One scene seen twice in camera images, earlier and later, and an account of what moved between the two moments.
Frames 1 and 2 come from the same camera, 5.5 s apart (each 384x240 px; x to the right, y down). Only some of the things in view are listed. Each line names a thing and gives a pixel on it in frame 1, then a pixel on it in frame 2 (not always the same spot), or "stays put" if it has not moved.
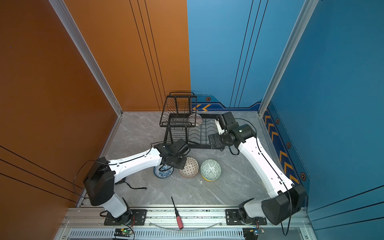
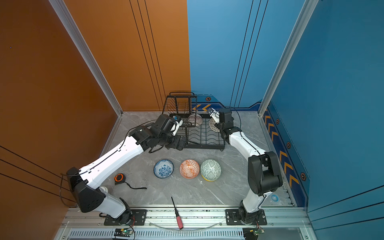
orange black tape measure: x=122 y=181 stays put
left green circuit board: x=123 y=232 stays put
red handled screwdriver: x=178 y=218 stays put
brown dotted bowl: x=191 y=168 → x=212 y=125
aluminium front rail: x=86 y=223 stays put
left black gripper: x=182 y=166 → x=176 y=144
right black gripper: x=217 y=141 → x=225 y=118
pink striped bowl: x=195 y=119 stays put
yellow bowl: x=207 y=180 stays put
